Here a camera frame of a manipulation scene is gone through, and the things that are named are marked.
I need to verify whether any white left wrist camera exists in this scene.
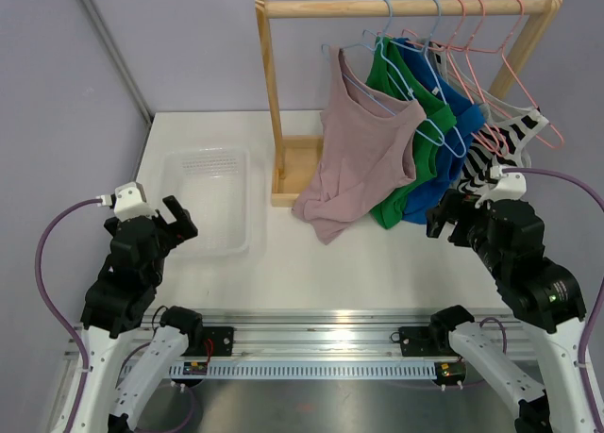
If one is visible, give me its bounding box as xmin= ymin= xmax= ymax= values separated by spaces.
xmin=97 ymin=182 xmax=158 ymax=222

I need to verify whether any pink tank top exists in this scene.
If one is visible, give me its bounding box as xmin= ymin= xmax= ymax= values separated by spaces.
xmin=292 ymin=46 xmax=426 ymax=244

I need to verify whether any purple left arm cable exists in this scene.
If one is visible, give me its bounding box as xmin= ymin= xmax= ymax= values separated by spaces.
xmin=35 ymin=198 xmax=196 ymax=433

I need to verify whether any black white striped top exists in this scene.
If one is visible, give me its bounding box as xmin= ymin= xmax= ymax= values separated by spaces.
xmin=428 ymin=42 xmax=551 ymax=197

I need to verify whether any clear plastic basket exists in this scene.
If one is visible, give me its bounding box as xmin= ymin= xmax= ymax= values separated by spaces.
xmin=159 ymin=147 xmax=250 ymax=259

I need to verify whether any white slotted cable duct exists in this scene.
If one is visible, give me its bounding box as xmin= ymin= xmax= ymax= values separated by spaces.
xmin=168 ymin=361 xmax=436 ymax=380

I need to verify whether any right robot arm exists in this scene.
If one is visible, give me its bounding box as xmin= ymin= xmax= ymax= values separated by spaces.
xmin=427 ymin=190 xmax=603 ymax=432

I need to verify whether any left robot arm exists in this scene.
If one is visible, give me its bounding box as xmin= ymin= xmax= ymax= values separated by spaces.
xmin=54 ymin=184 xmax=204 ymax=432

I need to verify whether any wooden clothes rack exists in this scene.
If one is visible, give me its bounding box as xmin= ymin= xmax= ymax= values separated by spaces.
xmin=255 ymin=0 xmax=563 ymax=208

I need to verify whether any blue tank top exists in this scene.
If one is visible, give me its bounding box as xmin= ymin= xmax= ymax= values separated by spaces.
xmin=393 ymin=37 xmax=487 ymax=225

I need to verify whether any grey tank top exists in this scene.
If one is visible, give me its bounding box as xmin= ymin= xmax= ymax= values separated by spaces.
xmin=428 ymin=42 xmax=532 ymax=118

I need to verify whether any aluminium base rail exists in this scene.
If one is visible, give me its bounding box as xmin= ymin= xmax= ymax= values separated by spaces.
xmin=60 ymin=308 xmax=544 ymax=364

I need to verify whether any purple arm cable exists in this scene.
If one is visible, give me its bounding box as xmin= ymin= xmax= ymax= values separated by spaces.
xmin=35 ymin=198 xmax=196 ymax=433
xmin=479 ymin=167 xmax=604 ymax=420

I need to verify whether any green tank top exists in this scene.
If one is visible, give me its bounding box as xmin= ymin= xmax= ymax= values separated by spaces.
xmin=366 ymin=37 xmax=457 ymax=229

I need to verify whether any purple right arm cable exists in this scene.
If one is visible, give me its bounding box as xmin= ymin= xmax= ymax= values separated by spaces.
xmin=479 ymin=167 xmax=604 ymax=420

